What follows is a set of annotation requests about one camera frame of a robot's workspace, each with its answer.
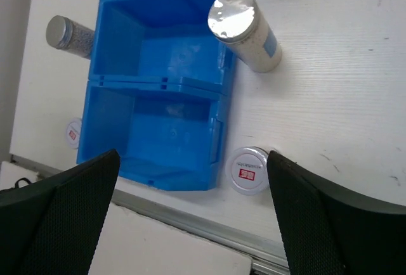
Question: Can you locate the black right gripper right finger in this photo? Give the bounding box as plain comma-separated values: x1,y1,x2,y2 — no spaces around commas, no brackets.
266,151,405,274

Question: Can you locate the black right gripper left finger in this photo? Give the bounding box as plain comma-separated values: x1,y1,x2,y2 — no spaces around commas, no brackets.
1,150,121,274

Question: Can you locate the white-lid spice jar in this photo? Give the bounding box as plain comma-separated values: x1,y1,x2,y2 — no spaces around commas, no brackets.
225,146,269,196
65,118,82,150

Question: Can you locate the silver-lid shaker blue label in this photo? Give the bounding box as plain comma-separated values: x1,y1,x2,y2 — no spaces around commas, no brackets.
207,0,282,73

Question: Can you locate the blue bin near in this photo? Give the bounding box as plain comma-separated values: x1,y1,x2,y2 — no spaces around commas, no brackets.
77,81,230,191

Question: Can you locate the silver-lid shaker left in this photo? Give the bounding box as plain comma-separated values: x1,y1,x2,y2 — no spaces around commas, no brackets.
45,15,95,60

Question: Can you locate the blue bin middle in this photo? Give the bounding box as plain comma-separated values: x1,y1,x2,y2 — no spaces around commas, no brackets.
88,0,235,95

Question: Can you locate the black cable at base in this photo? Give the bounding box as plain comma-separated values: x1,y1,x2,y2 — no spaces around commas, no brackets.
9,177,31,190

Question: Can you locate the aluminium table edge rail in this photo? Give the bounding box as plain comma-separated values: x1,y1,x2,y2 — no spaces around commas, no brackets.
9,153,290,272

